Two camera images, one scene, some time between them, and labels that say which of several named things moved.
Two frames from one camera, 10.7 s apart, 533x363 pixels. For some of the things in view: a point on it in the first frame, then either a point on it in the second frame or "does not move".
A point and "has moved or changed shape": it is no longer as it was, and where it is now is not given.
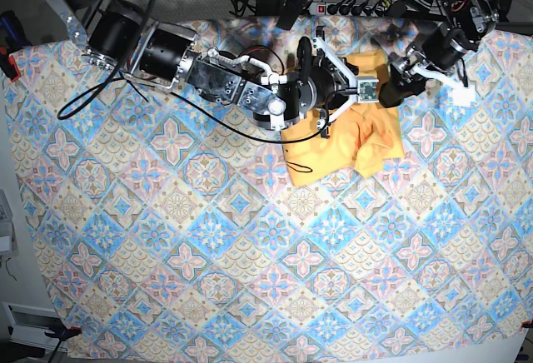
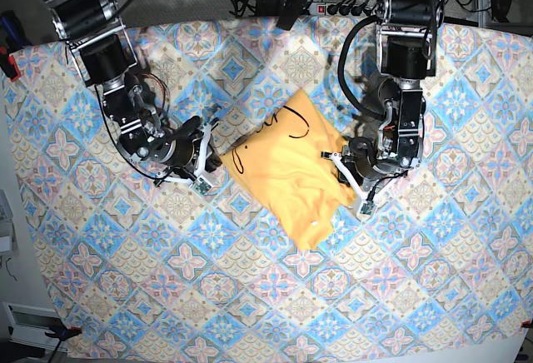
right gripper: x=442 y=47 to x=361 y=156
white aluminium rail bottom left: x=27 y=325 does not move
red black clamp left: x=8 y=64 does not move
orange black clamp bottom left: x=64 y=334 does not move
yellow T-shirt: x=359 y=137 has moved or changed shape
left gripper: x=318 y=78 to x=179 y=147
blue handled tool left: x=12 y=32 does not move
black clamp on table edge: x=295 y=7 does not move
